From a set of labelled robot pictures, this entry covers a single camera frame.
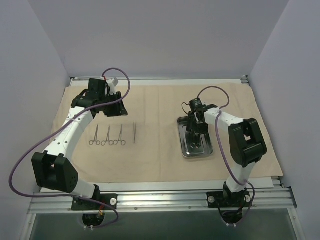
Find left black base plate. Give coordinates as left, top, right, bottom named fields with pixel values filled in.
left=71, top=193, right=118, bottom=211

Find purple cable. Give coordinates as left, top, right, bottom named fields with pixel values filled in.
left=9, top=67, right=131, bottom=228
left=196, top=86, right=256, bottom=224

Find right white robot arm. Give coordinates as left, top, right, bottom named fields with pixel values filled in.
left=185, top=98, right=267, bottom=207

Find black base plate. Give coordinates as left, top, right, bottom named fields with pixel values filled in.
left=71, top=193, right=118, bottom=211
left=206, top=190, right=252, bottom=209

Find steel hemostat forceps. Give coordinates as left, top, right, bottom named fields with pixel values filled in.
left=100, top=126, right=114, bottom=146
left=113, top=125, right=126, bottom=146

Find metal instrument tray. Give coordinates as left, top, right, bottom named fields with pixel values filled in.
left=177, top=116, right=214, bottom=160

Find steel tweezers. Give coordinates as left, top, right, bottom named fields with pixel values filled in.
left=133, top=122, right=137, bottom=144

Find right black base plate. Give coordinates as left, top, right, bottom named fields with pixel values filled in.
left=206, top=190, right=252, bottom=209

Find steel surgical scissors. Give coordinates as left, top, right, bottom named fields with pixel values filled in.
left=89, top=125, right=101, bottom=146

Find aluminium front rail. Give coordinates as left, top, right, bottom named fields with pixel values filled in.
left=28, top=188, right=297, bottom=214

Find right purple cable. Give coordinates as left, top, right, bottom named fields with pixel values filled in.
left=196, top=86, right=256, bottom=224

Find steel needle holder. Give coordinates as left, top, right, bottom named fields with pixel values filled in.
left=190, top=133, right=202, bottom=149

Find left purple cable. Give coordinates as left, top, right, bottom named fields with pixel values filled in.
left=9, top=67, right=131, bottom=228

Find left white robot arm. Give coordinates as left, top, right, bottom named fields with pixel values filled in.
left=31, top=78, right=128, bottom=210

